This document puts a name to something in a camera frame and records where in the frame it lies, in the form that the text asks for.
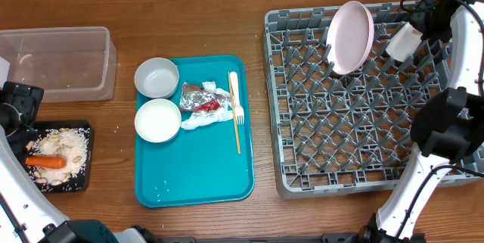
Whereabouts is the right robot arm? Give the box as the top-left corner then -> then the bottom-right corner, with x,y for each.
352,0 -> 483,242

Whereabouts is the wooden chopstick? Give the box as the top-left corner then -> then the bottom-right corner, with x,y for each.
228,72 -> 241,154

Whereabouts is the crumpled white tissue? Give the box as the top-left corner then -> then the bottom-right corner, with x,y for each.
179,81 -> 233,130

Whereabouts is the teal plastic serving tray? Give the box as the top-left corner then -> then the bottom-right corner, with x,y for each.
135,55 -> 255,207

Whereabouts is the black plastic tray bin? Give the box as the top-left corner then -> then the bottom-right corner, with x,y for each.
25,120 -> 94,192

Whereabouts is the white plastic fork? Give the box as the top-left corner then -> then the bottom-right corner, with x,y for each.
229,71 -> 244,124

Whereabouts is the grey bowl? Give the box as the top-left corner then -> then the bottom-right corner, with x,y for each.
134,58 -> 180,98

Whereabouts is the clear plastic bin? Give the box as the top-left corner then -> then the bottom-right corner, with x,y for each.
1,26 -> 117,103

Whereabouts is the pink round plate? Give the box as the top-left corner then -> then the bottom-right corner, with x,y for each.
326,1 -> 374,75

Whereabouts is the white bowl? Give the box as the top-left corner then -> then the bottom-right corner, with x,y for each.
135,98 -> 182,143

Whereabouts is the pile of rice and peanuts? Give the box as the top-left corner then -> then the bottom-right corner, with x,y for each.
26,127 -> 92,192

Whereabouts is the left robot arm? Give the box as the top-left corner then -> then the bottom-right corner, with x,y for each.
1,81 -> 160,243

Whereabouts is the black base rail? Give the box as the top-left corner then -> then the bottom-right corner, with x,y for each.
158,231 -> 428,243

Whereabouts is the orange carrot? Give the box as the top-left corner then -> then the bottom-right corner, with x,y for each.
25,156 -> 67,169

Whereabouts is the foil snack wrapper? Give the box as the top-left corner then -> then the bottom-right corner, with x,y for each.
179,83 -> 228,112

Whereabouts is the white paper cup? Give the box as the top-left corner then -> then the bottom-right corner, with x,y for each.
386,23 -> 423,62

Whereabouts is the grey plastic dishwasher rack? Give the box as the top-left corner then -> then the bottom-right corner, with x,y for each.
262,0 -> 484,200

